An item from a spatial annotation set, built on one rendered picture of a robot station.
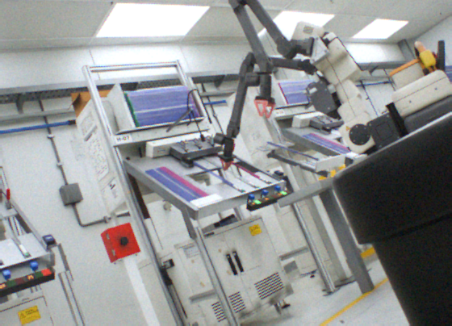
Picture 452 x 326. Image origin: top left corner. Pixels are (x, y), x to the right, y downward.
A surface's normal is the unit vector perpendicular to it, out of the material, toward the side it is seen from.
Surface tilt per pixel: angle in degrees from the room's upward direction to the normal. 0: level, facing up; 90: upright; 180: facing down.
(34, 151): 90
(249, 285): 90
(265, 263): 91
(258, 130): 90
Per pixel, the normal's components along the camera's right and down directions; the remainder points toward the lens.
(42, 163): 0.57, -0.39
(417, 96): -0.40, -0.02
